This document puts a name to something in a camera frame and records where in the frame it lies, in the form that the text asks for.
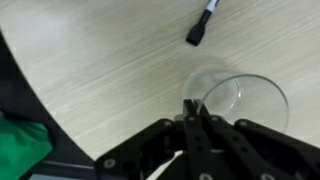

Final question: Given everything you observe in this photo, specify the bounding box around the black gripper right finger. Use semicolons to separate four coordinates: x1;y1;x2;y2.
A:
199;105;320;180

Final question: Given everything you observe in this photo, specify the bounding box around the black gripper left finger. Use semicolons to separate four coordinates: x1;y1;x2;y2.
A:
95;99;214;180

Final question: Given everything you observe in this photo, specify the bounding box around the clear glass cup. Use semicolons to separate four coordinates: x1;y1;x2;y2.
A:
181;68;290;134

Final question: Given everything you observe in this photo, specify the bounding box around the black and white marker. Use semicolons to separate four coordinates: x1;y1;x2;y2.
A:
185;0;221;47

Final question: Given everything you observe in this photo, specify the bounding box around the green fabric object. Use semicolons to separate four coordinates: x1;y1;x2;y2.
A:
0;114;54;180

